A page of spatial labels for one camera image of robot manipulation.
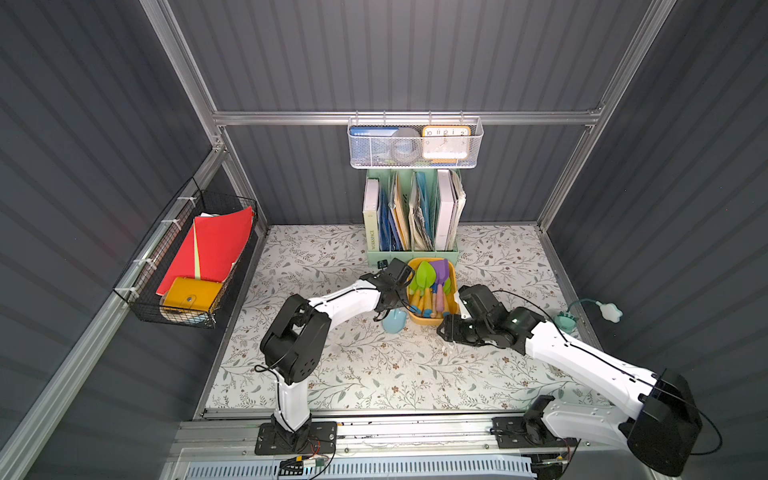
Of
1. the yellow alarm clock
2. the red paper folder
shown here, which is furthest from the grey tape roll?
the red paper folder

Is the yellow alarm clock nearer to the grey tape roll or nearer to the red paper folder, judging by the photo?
the grey tape roll

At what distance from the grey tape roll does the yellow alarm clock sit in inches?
1.0

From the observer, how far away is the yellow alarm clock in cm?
89

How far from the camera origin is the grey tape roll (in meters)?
0.88
